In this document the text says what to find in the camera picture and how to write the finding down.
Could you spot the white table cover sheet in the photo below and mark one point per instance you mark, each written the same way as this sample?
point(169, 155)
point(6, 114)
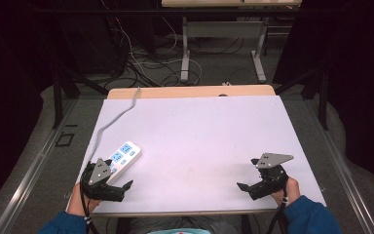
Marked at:
point(201, 146)

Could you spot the white metal frame desk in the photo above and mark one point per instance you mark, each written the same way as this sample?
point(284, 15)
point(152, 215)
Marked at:
point(224, 31)

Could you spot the white power strip blue sockets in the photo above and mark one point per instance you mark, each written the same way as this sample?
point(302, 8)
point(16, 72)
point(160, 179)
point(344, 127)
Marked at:
point(126, 154)

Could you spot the person's right hand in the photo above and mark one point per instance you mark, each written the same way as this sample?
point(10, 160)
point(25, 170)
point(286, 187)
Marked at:
point(290, 191)

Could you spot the person's light blue clothing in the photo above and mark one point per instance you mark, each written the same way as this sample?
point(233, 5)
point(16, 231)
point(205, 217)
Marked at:
point(178, 231)

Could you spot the person's left hand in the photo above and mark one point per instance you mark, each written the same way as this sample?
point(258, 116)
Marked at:
point(79, 203)

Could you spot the black metal stand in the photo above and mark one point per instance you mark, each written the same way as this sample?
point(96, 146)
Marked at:
point(321, 97)
point(58, 97)

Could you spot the metal floor rail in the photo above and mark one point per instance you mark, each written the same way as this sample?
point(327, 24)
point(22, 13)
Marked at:
point(344, 169)
point(29, 178)

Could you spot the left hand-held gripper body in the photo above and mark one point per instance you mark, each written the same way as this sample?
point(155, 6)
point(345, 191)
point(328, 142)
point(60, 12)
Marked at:
point(94, 175)

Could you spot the black horizontal bar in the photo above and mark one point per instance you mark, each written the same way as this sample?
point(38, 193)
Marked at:
point(175, 11)

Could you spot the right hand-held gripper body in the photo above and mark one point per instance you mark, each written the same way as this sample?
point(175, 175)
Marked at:
point(271, 182)

